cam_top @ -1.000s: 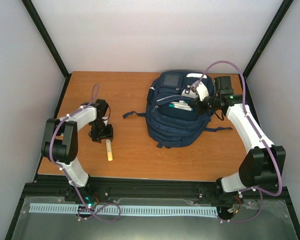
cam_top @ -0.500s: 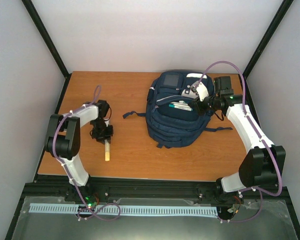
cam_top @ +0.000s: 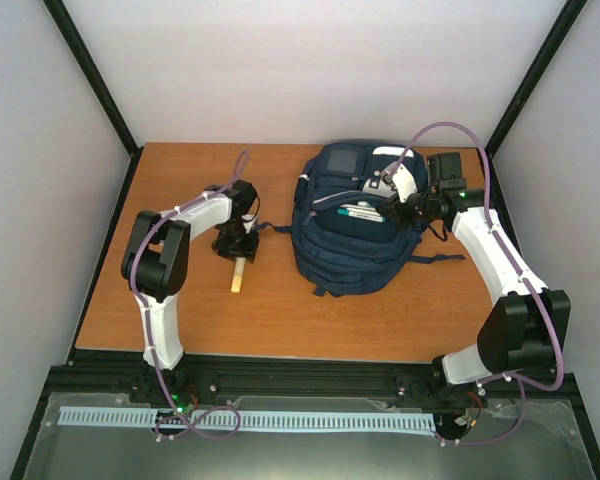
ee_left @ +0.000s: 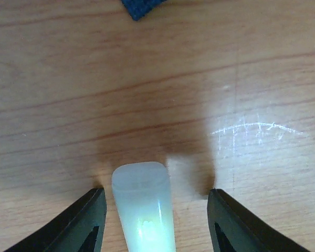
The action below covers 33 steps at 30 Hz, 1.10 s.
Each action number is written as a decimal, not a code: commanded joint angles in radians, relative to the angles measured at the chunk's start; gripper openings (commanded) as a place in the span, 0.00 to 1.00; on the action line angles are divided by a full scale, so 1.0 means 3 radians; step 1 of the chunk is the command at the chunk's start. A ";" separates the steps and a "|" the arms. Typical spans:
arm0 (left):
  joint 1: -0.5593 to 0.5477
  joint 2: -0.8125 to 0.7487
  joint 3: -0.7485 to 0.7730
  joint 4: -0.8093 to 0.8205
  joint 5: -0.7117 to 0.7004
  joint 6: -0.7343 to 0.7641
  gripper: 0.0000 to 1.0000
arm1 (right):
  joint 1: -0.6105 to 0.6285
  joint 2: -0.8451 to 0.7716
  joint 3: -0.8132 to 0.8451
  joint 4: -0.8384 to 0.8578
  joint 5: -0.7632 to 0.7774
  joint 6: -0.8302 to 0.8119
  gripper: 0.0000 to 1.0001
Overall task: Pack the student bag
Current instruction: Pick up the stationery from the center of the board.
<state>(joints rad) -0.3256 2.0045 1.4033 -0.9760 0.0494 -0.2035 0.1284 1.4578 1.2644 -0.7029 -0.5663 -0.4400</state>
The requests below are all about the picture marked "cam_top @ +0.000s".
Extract clear acrylic front plate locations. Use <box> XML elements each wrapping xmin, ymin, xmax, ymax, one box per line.
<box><xmin>22</xmin><ymin>394</ymin><xmax>600</xmax><ymax>479</ymax></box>

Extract yellow glue stick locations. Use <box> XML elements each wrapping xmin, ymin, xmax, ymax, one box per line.
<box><xmin>230</xmin><ymin>257</ymin><xmax>246</xmax><ymax>293</ymax></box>

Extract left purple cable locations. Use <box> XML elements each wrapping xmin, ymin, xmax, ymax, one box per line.
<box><xmin>129</xmin><ymin>148</ymin><xmax>251</xmax><ymax>443</ymax></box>

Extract purple cable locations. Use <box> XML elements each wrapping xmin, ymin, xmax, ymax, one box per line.
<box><xmin>392</xmin><ymin>121</ymin><xmax>566</xmax><ymax>447</ymax></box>
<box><xmin>129</xmin><ymin>148</ymin><xmax>251</xmax><ymax>443</ymax></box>

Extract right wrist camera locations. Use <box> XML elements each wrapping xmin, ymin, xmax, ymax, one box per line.
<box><xmin>380</xmin><ymin>162</ymin><xmax>418</xmax><ymax>203</ymax></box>

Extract black aluminium frame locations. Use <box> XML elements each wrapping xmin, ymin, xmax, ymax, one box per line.
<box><xmin>11</xmin><ymin>1</ymin><xmax>586</xmax><ymax>479</ymax></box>

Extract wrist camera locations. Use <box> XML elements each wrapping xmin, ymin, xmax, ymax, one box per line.
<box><xmin>380</xmin><ymin>162</ymin><xmax>418</xmax><ymax>203</ymax></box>
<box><xmin>242</xmin><ymin>214</ymin><xmax>258</xmax><ymax>233</ymax></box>

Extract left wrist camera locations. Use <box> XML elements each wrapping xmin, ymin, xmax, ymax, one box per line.
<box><xmin>242</xmin><ymin>214</ymin><xmax>258</xmax><ymax>233</ymax></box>

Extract green capped marker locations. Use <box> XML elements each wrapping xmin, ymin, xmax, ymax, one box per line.
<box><xmin>337</xmin><ymin>208</ymin><xmax>385</xmax><ymax>223</ymax></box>

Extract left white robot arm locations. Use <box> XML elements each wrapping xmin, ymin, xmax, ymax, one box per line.
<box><xmin>121</xmin><ymin>180</ymin><xmax>259</xmax><ymax>403</ymax></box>

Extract navy blue backpack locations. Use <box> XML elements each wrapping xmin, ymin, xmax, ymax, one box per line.
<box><xmin>275</xmin><ymin>140</ymin><xmax>450</xmax><ymax>297</ymax></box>

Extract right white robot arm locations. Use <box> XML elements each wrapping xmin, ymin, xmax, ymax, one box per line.
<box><xmin>378</xmin><ymin>147</ymin><xmax>571</xmax><ymax>391</ymax></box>

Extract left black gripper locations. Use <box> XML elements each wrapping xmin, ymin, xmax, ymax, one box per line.
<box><xmin>214</xmin><ymin>220</ymin><xmax>258</xmax><ymax>263</ymax></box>

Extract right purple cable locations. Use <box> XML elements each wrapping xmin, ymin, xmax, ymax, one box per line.
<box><xmin>392</xmin><ymin>121</ymin><xmax>566</xmax><ymax>447</ymax></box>

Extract purple capped marker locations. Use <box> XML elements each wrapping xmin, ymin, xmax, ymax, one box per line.
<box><xmin>342</xmin><ymin>202</ymin><xmax>376</xmax><ymax>211</ymax></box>

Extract light blue cable duct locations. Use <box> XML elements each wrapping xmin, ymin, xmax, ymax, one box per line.
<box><xmin>57</xmin><ymin>406</ymin><xmax>435</xmax><ymax>436</ymax></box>

